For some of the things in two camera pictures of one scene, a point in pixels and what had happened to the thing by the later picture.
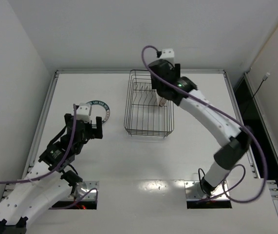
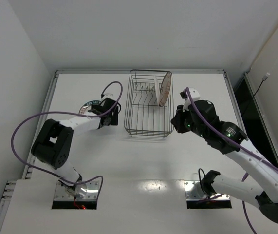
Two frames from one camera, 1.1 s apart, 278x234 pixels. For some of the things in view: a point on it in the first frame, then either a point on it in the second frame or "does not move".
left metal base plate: (85, 190) does not move
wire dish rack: (143, 116) does not move
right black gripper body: (163, 88) -> (177, 122)
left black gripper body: (85, 130) -> (96, 110)
